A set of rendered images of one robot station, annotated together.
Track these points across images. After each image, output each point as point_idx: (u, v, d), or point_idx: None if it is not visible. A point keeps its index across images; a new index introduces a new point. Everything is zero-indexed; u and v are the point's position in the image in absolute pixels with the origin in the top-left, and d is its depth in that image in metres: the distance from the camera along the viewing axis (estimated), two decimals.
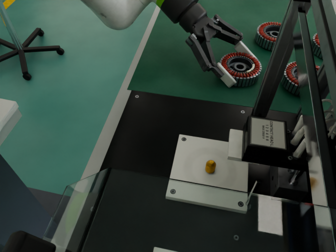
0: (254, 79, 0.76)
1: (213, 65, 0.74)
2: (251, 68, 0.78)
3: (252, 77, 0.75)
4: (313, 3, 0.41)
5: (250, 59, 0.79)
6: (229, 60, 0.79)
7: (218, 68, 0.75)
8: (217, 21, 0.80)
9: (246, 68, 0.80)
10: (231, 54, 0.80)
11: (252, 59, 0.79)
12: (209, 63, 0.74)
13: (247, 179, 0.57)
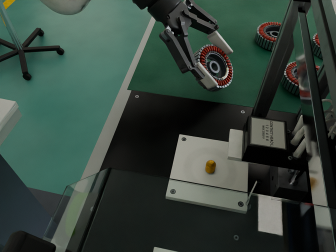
0: (226, 86, 0.72)
1: (194, 66, 0.63)
2: (223, 71, 0.72)
3: (226, 86, 0.70)
4: (313, 3, 0.41)
5: (224, 60, 0.72)
6: (206, 56, 0.69)
7: (199, 69, 0.64)
8: (190, 6, 0.67)
9: (216, 67, 0.73)
10: (209, 48, 0.70)
11: (226, 60, 0.72)
12: (190, 64, 0.62)
13: (247, 179, 0.57)
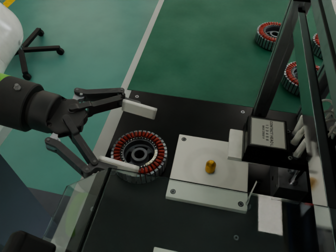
0: (158, 172, 0.56)
1: (94, 164, 0.48)
2: (154, 155, 0.58)
3: (153, 173, 0.55)
4: (313, 3, 0.41)
5: (152, 142, 0.59)
6: (124, 146, 0.59)
7: (105, 163, 0.49)
8: (82, 96, 0.57)
9: (149, 153, 0.60)
10: (128, 136, 0.60)
11: (155, 142, 0.59)
12: (87, 165, 0.48)
13: (247, 179, 0.57)
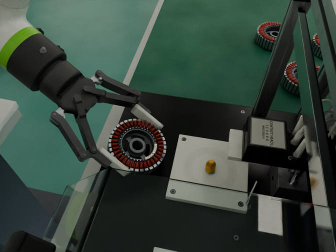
0: (155, 167, 0.55)
1: (92, 152, 0.50)
2: (152, 148, 0.57)
3: (152, 168, 0.54)
4: (313, 3, 0.41)
5: (152, 135, 0.57)
6: (123, 134, 0.56)
7: (102, 155, 0.51)
8: (100, 80, 0.57)
9: (146, 144, 0.58)
10: (127, 124, 0.57)
11: (155, 134, 0.58)
12: (85, 151, 0.50)
13: (247, 179, 0.57)
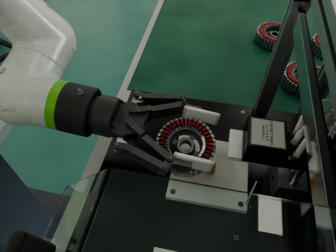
0: (212, 159, 0.54)
1: (170, 161, 0.48)
2: (201, 142, 0.55)
3: None
4: (313, 3, 0.41)
5: (195, 129, 0.55)
6: (168, 141, 0.54)
7: (180, 159, 0.49)
8: (141, 100, 0.56)
9: (193, 139, 0.57)
10: (167, 129, 0.55)
11: (197, 127, 0.55)
12: (163, 162, 0.47)
13: (247, 179, 0.57)
